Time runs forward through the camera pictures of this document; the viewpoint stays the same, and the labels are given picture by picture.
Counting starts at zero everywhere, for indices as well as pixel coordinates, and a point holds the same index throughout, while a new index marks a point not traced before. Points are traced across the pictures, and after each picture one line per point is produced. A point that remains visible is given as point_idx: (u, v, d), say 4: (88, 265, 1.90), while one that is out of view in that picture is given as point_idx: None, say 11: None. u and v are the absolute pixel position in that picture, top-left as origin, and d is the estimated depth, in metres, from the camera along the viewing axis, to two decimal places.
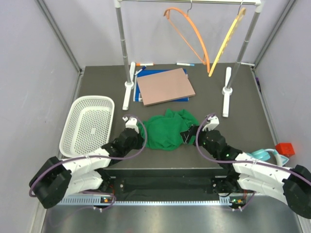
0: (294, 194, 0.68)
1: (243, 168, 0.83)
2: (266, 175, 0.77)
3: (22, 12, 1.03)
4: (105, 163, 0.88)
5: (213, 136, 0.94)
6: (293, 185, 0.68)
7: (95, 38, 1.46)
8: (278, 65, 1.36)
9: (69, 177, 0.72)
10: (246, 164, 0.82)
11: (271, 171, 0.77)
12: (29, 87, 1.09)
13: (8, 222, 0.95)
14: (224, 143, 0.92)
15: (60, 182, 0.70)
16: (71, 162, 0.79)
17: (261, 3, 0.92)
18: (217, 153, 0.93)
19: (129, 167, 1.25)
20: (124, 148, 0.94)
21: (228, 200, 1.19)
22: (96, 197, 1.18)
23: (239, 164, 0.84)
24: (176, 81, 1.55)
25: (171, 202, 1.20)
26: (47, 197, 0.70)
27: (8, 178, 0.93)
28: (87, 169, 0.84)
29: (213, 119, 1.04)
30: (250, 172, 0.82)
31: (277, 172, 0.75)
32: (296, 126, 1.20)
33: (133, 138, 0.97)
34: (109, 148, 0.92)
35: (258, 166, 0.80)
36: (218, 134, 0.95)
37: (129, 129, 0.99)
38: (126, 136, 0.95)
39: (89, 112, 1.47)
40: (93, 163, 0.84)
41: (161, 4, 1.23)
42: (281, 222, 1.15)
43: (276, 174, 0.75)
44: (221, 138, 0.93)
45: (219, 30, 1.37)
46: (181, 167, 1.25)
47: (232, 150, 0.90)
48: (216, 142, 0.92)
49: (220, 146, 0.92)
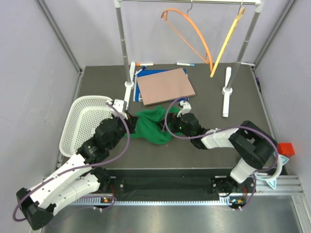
0: (238, 144, 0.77)
1: (210, 141, 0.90)
2: (221, 138, 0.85)
3: (21, 12, 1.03)
4: (86, 169, 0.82)
5: (187, 118, 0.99)
6: (237, 136, 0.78)
7: (95, 38, 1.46)
8: (278, 65, 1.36)
9: (38, 209, 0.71)
10: (210, 135, 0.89)
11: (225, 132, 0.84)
12: (29, 87, 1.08)
13: (9, 223, 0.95)
14: (197, 124, 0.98)
15: (32, 218, 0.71)
16: (40, 190, 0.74)
17: (261, 3, 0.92)
18: (192, 134, 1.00)
19: (130, 167, 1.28)
20: (105, 144, 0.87)
21: (228, 200, 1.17)
22: (97, 198, 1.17)
23: (206, 138, 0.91)
24: (176, 81, 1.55)
25: (170, 202, 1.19)
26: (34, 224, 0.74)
27: (7, 178, 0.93)
28: (64, 185, 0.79)
29: (184, 104, 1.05)
30: (216, 142, 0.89)
31: (228, 131, 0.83)
32: (296, 126, 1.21)
33: (112, 132, 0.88)
34: (87, 148, 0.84)
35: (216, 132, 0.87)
36: (192, 115, 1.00)
37: (106, 122, 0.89)
38: (102, 131, 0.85)
39: (89, 111, 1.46)
40: (66, 180, 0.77)
41: (161, 4, 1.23)
42: (281, 221, 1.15)
43: (227, 133, 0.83)
44: (195, 119, 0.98)
45: (219, 30, 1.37)
46: (181, 167, 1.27)
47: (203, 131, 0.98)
48: (189, 124, 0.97)
49: (193, 128, 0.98)
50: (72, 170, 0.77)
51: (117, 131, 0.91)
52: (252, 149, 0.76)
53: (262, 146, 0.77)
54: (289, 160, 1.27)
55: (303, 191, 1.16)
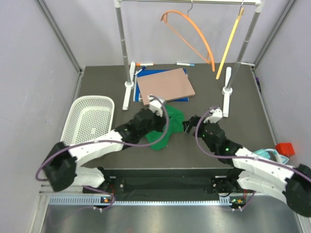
0: (296, 194, 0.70)
1: (242, 164, 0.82)
2: (266, 174, 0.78)
3: (21, 12, 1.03)
4: (118, 147, 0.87)
5: (212, 129, 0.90)
6: (295, 184, 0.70)
7: (95, 38, 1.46)
8: (278, 64, 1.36)
9: (74, 164, 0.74)
10: (246, 160, 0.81)
11: (273, 169, 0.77)
12: (28, 87, 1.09)
13: (9, 222, 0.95)
14: (223, 136, 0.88)
15: (66, 169, 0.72)
16: (79, 148, 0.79)
17: (261, 3, 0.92)
18: (216, 146, 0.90)
19: (128, 167, 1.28)
20: (138, 130, 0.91)
21: (228, 200, 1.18)
22: (96, 197, 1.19)
23: (239, 159, 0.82)
24: (176, 81, 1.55)
25: (171, 202, 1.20)
26: (55, 182, 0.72)
27: (7, 178, 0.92)
28: (97, 154, 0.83)
29: (216, 111, 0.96)
30: (250, 169, 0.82)
31: (279, 170, 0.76)
32: (296, 126, 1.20)
33: (148, 120, 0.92)
34: (123, 130, 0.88)
35: (259, 163, 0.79)
36: (218, 126, 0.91)
37: (145, 111, 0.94)
38: (141, 118, 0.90)
39: (89, 111, 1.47)
40: (102, 149, 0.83)
41: (161, 4, 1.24)
42: (281, 221, 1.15)
43: (279, 173, 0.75)
44: (221, 131, 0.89)
45: (219, 30, 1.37)
46: (181, 167, 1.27)
47: (231, 144, 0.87)
48: (215, 136, 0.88)
49: (218, 140, 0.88)
50: (110, 141, 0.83)
51: (153, 120, 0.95)
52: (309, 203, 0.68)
53: None
54: (289, 159, 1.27)
55: None
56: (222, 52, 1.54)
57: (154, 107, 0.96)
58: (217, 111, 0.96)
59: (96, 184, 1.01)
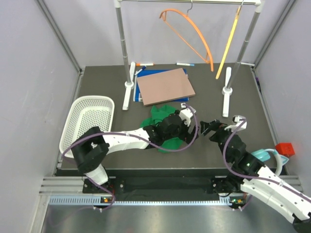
0: None
1: (263, 184, 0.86)
2: (288, 201, 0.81)
3: (22, 12, 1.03)
4: (143, 145, 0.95)
5: (233, 142, 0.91)
6: None
7: (95, 38, 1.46)
8: (278, 65, 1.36)
9: (105, 150, 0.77)
10: (269, 183, 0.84)
11: (296, 199, 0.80)
12: (28, 87, 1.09)
13: (9, 222, 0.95)
14: (244, 150, 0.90)
15: (97, 153, 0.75)
16: (111, 136, 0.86)
17: (261, 3, 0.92)
18: (236, 161, 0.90)
19: (129, 167, 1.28)
20: (164, 134, 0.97)
21: (228, 200, 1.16)
22: (96, 197, 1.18)
23: (262, 180, 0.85)
24: (176, 81, 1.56)
25: (171, 202, 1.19)
26: (82, 163, 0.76)
27: (8, 178, 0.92)
28: (124, 146, 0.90)
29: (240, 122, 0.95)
30: (269, 190, 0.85)
31: (302, 201, 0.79)
32: (296, 126, 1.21)
33: (176, 126, 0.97)
34: (150, 131, 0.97)
35: (282, 190, 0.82)
36: (239, 140, 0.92)
37: (174, 115, 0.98)
38: (169, 123, 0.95)
39: (89, 111, 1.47)
40: (130, 142, 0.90)
41: (161, 4, 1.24)
42: (281, 222, 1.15)
43: (302, 206, 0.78)
44: (242, 145, 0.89)
45: (219, 30, 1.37)
46: (181, 167, 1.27)
47: (251, 160, 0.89)
48: (237, 149, 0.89)
49: (239, 155, 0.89)
50: (138, 138, 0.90)
51: (180, 127, 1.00)
52: None
53: None
54: (289, 160, 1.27)
55: None
56: (222, 52, 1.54)
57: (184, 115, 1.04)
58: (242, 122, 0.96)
59: (99, 182, 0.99)
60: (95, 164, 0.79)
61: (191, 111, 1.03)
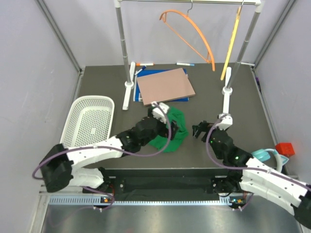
0: None
1: (253, 174, 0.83)
2: (279, 188, 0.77)
3: (21, 12, 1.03)
4: (117, 154, 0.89)
5: (221, 138, 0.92)
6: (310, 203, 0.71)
7: (95, 38, 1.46)
8: (278, 64, 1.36)
9: (69, 168, 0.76)
10: (258, 172, 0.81)
11: (286, 184, 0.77)
12: (29, 87, 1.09)
13: (9, 222, 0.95)
14: (232, 144, 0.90)
15: (60, 173, 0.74)
16: (77, 152, 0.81)
17: (261, 3, 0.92)
18: (225, 155, 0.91)
19: (126, 167, 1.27)
20: (139, 139, 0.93)
21: (228, 200, 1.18)
22: (97, 197, 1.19)
23: (250, 171, 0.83)
24: (176, 81, 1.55)
25: (171, 202, 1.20)
26: (50, 183, 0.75)
27: (7, 178, 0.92)
28: (95, 159, 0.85)
29: (226, 118, 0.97)
30: (260, 180, 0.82)
31: (292, 186, 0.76)
32: (296, 126, 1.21)
33: (151, 130, 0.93)
34: (125, 137, 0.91)
35: (271, 177, 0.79)
36: (226, 135, 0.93)
37: (146, 119, 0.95)
38: (142, 127, 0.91)
39: (89, 111, 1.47)
40: (101, 155, 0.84)
41: (161, 4, 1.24)
42: (281, 222, 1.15)
43: (292, 190, 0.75)
44: (229, 139, 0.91)
45: (219, 30, 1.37)
46: (181, 167, 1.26)
47: (241, 153, 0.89)
48: (224, 143, 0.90)
49: (227, 149, 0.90)
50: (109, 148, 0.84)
51: (156, 130, 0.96)
52: None
53: None
54: (289, 160, 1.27)
55: None
56: (222, 52, 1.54)
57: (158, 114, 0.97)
58: (226, 118, 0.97)
59: (94, 186, 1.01)
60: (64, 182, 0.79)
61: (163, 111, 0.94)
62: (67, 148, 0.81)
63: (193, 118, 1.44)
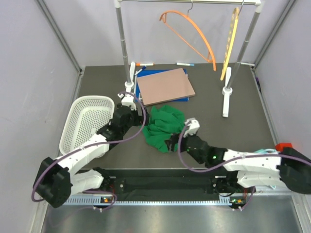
0: (292, 178, 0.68)
1: (233, 166, 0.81)
2: (258, 167, 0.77)
3: (21, 12, 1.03)
4: (105, 147, 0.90)
5: (194, 144, 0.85)
6: (287, 168, 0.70)
7: (95, 38, 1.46)
8: (278, 64, 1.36)
9: (67, 174, 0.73)
10: (235, 161, 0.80)
11: (262, 160, 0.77)
12: (29, 87, 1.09)
13: (9, 222, 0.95)
14: (207, 146, 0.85)
15: (60, 181, 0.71)
16: (67, 158, 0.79)
17: (261, 3, 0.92)
18: (204, 158, 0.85)
19: (129, 166, 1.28)
20: (120, 127, 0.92)
21: (228, 200, 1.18)
22: (96, 197, 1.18)
23: (229, 163, 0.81)
24: (176, 81, 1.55)
25: (171, 202, 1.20)
26: (54, 198, 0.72)
27: (8, 178, 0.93)
28: (87, 158, 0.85)
29: (192, 122, 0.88)
30: (242, 167, 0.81)
31: (267, 160, 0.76)
32: (296, 126, 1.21)
33: (128, 115, 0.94)
34: (105, 131, 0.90)
35: (247, 159, 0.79)
36: (198, 139, 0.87)
37: (121, 107, 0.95)
38: (119, 114, 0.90)
39: (89, 111, 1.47)
40: (91, 152, 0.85)
41: (161, 4, 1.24)
42: (281, 222, 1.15)
43: (268, 163, 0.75)
44: (203, 142, 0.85)
45: (219, 30, 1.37)
46: (181, 167, 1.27)
47: (217, 151, 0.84)
48: (200, 149, 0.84)
49: (205, 152, 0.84)
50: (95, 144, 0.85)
51: (131, 115, 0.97)
52: None
53: None
54: None
55: None
56: (221, 52, 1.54)
57: (127, 103, 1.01)
58: (192, 123, 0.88)
59: (95, 186, 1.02)
60: (67, 191, 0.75)
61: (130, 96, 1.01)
62: (56, 159, 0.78)
63: (193, 118, 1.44)
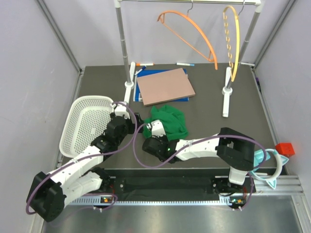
0: (228, 156, 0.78)
1: (183, 154, 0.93)
2: (202, 151, 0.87)
3: (22, 12, 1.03)
4: (99, 159, 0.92)
5: (145, 143, 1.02)
6: (223, 147, 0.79)
7: (95, 38, 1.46)
8: (277, 64, 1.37)
9: (60, 190, 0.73)
10: (185, 150, 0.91)
11: (205, 144, 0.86)
12: (29, 86, 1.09)
13: (9, 222, 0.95)
14: (156, 143, 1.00)
15: (52, 197, 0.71)
16: (60, 173, 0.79)
17: (261, 3, 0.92)
18: (159, 154, 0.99)
19: (129, 166, 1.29)
20: (114, 138, 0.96)
21: (228, 200, 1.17)
22: (96, 197, 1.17)
23: (180, 153, 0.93)
24: (175, 81, 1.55)
25: (170, 202, 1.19)
26: (46, 212, 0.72)
27: (8, 178, 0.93)
28: (81, 172, 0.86)
29: (154, 124, 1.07)
30: (192, 154, 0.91)
31: (209, 143, 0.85)
32: (296, 126, 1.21)
33: (122, 125, 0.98)
34: (100, 141, 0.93)
35: (194, 146, 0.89)
36: (148, 138, 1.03)
37: (115, 118, 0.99)
38: (113, 126, 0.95)
39: (89, 111, 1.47)
40: (84, 165, 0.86)
41: (161, 4, 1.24)
42: (281, 222, 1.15)
43: (210, 146, 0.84)
44: (150, 140, 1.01)
45: (219, 30, 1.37)
46: (181, 167, 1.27)
47: (171, 143, 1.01)
48: (148, 147, 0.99)
49: (155, 148, 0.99)
50: (89, 157, 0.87)
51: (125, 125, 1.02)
52: (242, 157, 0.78)
53: (248, 148, 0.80)
54: (289, 160, 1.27)
55: (303, 191, 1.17)
56: (222, 52, 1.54)
57: (121, 112, 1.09)
58: (156, 124, 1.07)
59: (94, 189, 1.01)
60: (60, 205, 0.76)
61: (124, 105, 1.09)
62: (49, 173, 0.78)
63: (193, 118, 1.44)
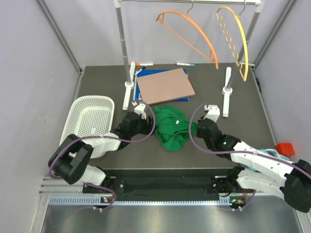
0: (295, 190, 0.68)
1: (241, 158, 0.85)
2: (265, 168, 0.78)
3: (22, 12, 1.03)
4: (115, 145, 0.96)
5: (204, 124, 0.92)
6: (294, 179, 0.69)
7: (94, 38, 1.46)
8: (277, 64, 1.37)
9: (90, 150, 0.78)
10: (245, 155, 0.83)
11: (272, 164, 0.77)
12: (29, 87, 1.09)
13: (9, 222, 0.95)
14: (215, 129, 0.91)
15: (84, 155, 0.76)
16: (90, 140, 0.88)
17: (261, 3, 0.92)
18: (212, 141, 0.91)
19: (129, 167, 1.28)
20: (129, 131, 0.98)
21: (228, 200, 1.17)
22: (96, 197, 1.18)
23: (238, 154, 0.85)
24: (174, 81, 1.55)
25: (170, 202, 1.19)
26: (72, 172, 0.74)
27: (8, 178, 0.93)
28: (103, 147, 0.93)
29: (212, 108, 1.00)
30: (248, 162, 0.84)
31: (278, 165, 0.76)
32: (296, 127, 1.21)
33: (136, 120, 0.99)
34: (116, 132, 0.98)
35: (258, 157, 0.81)
36: (210, 121, 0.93)
37: (131, 113, 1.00)
38: (129, 120, 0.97)
39: (89, 111, 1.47)
40: (108, 143, 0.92)
41: (161, 5, 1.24)
42: (281, 222, 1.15)
43: (278, 169, 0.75)
44: (213, 124, 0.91)
45: (219, 30, 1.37)
46: (181, 167, 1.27)
47: (228, 138, 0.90)
48: (208, 129, 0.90)
49: (213, 134, 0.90)
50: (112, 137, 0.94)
51: (139, 121, 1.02)
52: (307, 198, 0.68)
53: None
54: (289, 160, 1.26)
55: None
56: (221, 52, 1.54)
57: (140, 111, 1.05)
58: (213, 109, 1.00)
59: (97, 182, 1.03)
60: (83, 168, 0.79)
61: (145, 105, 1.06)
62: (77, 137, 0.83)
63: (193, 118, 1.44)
